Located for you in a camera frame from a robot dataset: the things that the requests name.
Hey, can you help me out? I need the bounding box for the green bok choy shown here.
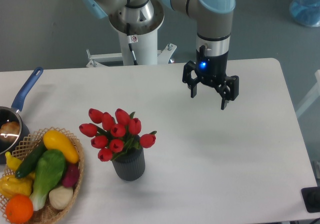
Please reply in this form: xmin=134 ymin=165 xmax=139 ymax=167
xmin=29 ymin=149 xmax=66 ymax=212

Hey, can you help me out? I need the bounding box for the black device at edge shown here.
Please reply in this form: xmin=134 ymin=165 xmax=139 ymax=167
xmin=301 ymin=186 xmax=320 ymax=213

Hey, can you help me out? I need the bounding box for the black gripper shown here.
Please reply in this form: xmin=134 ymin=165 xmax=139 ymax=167
xmin=182 ymin=45 xmax=239 ymax=110

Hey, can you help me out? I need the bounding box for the white garlic bulb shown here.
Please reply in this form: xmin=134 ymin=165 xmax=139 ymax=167
xmin=49 ymin=185 xmax=73 ymax=210

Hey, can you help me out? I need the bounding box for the dark grey ribbed vase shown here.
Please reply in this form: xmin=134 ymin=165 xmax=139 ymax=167
xmin=112 ymin=147 xmax=146 ymax=181

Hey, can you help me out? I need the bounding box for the woven wicker basket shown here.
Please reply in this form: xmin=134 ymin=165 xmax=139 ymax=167
xmin=0 ymin=127 xmax=85 ymax=224

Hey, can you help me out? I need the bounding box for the yellow bell pepper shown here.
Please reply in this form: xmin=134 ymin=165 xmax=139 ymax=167
xmin=0 ymin=174 xmax=33 ymax=199

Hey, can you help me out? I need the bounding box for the orange fruit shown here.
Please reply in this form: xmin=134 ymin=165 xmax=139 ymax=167
xmin=5 ymin=194 xmax=34 ymax=224

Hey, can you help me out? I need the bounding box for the green cucumber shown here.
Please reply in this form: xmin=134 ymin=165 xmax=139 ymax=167
xmin=15 ymin=141 xmax=47 ymax=179

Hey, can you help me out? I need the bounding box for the red tulip bouquet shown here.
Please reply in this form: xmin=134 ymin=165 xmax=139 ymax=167
xmin=79 ymin=108 xmax=157 ymax=162

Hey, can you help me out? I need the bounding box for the yellow banana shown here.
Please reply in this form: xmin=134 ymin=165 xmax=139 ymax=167
xmin=5 ymin=151 xmax=23 ymax=172

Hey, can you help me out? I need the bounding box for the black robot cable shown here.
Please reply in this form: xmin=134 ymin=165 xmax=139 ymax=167
xmin=125 ymin=22 xmax=139 ymax=66

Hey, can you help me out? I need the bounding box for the white frame at right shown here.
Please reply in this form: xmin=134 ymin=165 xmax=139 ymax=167
xmin=295 ymin=69 xmax=320 ymax=119

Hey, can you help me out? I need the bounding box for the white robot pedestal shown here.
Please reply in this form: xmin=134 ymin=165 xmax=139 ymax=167
xmin=86 ymin=0 xmax=177 ymax=67

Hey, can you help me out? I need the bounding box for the yellow squash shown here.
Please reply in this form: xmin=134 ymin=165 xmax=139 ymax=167
xmin=43 ymin=129 xmax=80 ymax=164

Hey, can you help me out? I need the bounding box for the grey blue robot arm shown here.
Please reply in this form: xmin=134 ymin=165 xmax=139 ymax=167
xmin=82 ymin=0 xmax=239 ymax=108

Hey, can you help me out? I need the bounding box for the blue plastic bag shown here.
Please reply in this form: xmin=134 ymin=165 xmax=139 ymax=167
xmin=289 ymin=0 xmax=320 ymax=27

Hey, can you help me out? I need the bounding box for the brown bread roll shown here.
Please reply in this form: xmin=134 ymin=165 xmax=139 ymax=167
xmin=0 ymin=121 xmax=20 ymax=143

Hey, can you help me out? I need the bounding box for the blue handled saucepan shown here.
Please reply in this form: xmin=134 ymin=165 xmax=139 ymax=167
xmin=0 ymin=67 xmax=44 ymax=155

